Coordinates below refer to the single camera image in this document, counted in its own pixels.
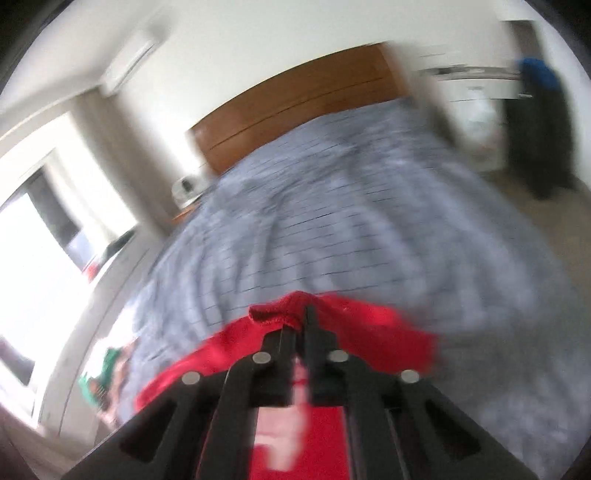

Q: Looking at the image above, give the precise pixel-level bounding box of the window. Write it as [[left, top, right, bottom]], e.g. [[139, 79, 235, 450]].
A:
[[0, 152, 139, 407]]

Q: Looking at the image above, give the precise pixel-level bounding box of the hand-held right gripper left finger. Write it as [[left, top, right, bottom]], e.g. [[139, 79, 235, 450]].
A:
[[62, 323, 298, 480]]

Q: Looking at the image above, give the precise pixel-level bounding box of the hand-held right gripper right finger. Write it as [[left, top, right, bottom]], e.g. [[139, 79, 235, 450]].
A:
[[302, 304, 539, 480]]

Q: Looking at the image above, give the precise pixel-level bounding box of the white round device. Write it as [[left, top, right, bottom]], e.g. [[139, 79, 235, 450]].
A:
[[172, 178, 208, 206]]

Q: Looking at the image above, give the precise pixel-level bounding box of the white wardrobe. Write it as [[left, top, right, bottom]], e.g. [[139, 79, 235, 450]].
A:
[[413, 44, 522, 171]]

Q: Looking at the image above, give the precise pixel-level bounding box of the wooden headboard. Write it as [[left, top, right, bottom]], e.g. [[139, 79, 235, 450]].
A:
[[187, 44, 411, 176]]

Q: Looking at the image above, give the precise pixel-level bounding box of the beige curtain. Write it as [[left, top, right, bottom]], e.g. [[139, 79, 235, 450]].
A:
[[69, 90, 158, 236]]

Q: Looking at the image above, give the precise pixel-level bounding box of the black and blue bag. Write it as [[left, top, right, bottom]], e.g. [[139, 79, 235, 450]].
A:
[[503, 58, 578, 200]]

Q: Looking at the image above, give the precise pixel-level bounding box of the grey checked bed sheet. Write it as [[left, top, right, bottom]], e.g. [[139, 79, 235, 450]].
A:
[[115, 97, 583, 480]]

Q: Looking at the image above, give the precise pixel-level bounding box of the wooden nightstand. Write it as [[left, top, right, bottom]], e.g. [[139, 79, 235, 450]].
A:
[[168, 203, 204, 224]]

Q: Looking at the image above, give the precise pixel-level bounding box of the red sweater with white print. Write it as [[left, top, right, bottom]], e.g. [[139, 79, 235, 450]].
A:
[[134, 291, 439, 480]]

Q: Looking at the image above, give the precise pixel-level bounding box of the white air conditioner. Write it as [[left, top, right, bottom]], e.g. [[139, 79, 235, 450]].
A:
[[99, 32, 160, 95]]

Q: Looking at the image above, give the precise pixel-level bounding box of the green cloth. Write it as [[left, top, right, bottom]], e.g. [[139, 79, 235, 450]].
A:
[[78, 348, 123, 407]]

